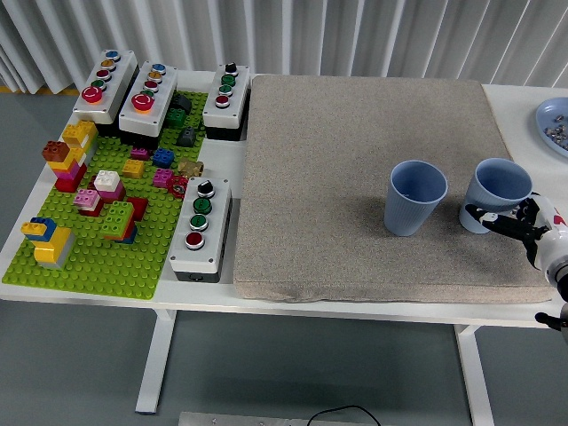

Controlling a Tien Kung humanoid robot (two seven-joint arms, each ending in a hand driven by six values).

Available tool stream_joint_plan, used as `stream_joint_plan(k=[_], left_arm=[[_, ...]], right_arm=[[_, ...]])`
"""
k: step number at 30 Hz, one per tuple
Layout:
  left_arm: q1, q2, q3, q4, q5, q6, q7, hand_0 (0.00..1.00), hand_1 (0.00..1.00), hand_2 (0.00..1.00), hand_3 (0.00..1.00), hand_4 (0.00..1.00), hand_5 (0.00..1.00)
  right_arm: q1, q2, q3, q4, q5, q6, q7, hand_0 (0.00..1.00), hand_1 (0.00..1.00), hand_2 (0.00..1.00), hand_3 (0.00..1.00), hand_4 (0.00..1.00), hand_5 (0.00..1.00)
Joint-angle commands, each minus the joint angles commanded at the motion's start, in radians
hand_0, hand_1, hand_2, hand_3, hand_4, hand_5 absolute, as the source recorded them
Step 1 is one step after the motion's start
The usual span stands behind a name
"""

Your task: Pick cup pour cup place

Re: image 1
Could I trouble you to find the dark green toy brick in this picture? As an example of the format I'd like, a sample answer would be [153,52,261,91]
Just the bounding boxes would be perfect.
[164,107,187,130]

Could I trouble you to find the pink white red brick stack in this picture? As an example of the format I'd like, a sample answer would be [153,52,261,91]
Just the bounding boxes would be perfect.
[74,188,106,218]

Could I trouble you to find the brass pipe fitting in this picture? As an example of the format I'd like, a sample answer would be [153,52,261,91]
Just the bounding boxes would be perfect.
[177,159,205,178]

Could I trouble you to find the grey-brown padded mat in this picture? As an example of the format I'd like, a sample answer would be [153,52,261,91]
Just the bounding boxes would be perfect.
[233,74,556,305]

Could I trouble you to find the blue toy brick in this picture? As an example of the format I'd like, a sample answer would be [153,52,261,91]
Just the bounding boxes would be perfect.
[152,146,175,169]

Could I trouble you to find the grey selector switch button box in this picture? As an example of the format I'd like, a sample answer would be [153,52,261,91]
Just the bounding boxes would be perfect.
[169,176,233,284]
[201,63,252,142]

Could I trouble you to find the red toy brick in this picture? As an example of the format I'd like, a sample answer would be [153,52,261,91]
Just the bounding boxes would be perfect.
[127,196,150,222]

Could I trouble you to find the white table leg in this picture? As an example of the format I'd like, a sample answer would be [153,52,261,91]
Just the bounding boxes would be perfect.
[135,309,177,416]
[454,325,495,426]

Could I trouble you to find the blue ribbed plastic cup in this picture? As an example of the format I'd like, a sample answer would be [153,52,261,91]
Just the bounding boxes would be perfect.
[459,158,534,235]
[383,159,449,238]

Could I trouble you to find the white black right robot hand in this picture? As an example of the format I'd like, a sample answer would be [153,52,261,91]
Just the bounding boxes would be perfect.
[463,192,568,272]

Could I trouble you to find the black cable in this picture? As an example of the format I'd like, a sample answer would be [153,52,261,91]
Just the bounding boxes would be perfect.
[308,404,381,426]

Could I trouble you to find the blue plate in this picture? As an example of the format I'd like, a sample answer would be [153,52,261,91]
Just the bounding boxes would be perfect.
[535,96,568,160]

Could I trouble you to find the yellow blue grey brick stack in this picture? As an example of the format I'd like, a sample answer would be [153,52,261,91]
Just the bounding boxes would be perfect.
[20,217,77,271]

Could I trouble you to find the brown yellow red brick tower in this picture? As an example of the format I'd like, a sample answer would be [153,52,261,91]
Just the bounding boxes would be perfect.
[42,139,89,193]

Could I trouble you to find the dark grey sloped brick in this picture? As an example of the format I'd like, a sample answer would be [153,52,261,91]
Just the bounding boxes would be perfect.
[176,126,198,148]

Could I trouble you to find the yellow white brick stack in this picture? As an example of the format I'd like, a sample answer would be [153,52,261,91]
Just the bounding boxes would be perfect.
[61,119,99,154]

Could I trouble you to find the small yellow toy brick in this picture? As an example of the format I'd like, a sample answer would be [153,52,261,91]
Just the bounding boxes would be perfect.
[122,158,146,179]

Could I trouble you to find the green studded baseplate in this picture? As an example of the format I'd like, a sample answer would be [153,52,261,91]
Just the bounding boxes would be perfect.
[2,91,209,302]

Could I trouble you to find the grey five-button control box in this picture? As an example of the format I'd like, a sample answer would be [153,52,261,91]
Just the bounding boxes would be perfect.
[118,60,179,150]
[72,49,140,137]

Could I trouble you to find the red valve handwheel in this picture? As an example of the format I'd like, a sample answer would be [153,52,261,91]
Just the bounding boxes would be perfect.
[168,175,190,197]

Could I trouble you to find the green orange blue brick stack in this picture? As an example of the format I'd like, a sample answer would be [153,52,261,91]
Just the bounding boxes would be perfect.
[99,200,139,246]

